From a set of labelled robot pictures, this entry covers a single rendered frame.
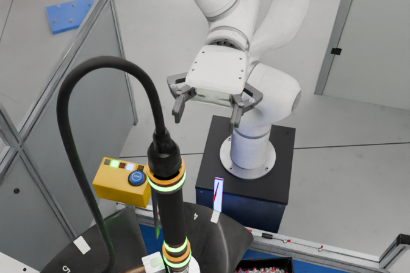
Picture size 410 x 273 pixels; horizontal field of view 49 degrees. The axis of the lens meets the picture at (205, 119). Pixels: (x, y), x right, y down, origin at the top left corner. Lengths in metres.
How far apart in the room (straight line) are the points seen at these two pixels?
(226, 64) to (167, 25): 2.66
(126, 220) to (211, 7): 0.44
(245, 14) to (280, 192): 0.77
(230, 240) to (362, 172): 1.69
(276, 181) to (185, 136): 1.32
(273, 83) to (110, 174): 0.56
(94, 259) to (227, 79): 0.42
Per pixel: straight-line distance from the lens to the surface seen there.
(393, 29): 2.66
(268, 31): 1.21
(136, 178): 1.35
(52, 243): 2.10
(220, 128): 1.61
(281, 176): 1.52
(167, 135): 0.45
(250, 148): 1.40
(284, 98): 1.19
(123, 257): 0.92
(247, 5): 0.89
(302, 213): 2.54
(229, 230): 1.17
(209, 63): 0.79
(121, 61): 0.36
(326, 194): 2.62
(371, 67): 2.85
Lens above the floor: 2.24
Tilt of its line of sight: 53 degrees down
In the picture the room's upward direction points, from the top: straight up
